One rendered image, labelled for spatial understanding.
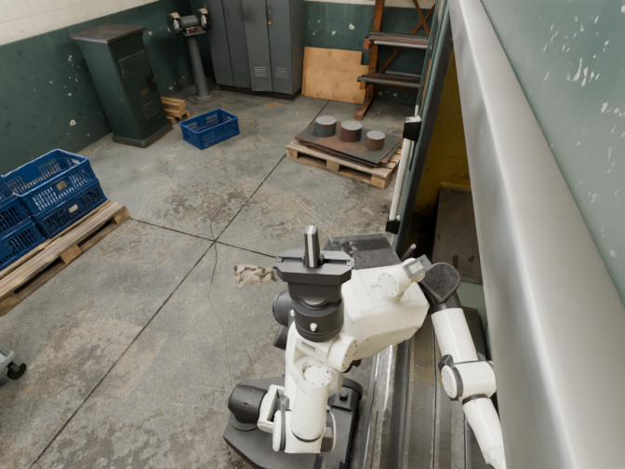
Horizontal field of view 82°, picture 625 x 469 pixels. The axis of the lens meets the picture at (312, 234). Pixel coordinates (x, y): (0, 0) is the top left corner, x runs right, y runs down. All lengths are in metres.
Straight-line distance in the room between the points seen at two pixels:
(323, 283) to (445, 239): 1.67
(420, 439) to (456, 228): 1.19
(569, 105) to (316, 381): 0.63
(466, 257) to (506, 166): 1.99
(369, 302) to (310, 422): 0.33
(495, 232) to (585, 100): 0.07
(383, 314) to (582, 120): 0.80
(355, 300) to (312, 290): 0.37
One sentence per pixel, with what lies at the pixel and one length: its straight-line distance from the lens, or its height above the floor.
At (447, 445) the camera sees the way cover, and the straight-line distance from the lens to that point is 1.53.
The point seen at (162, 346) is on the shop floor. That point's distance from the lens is 2.65.
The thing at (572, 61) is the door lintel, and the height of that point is 2.07.
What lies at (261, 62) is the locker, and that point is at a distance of 5.62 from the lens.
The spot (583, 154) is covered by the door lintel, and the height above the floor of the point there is 2.05.
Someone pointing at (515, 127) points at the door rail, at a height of 2.03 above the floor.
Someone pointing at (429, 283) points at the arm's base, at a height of 1.33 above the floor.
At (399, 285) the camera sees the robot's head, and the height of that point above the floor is 1.47.
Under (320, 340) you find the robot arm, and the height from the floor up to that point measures 1.58.
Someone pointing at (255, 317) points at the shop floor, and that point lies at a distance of 2.61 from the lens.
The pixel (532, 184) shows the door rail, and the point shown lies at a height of 2.03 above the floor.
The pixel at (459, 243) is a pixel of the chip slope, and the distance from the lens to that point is 2.20.
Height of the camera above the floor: 2.12
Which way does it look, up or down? 42 degrees down
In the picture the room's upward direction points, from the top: straight up
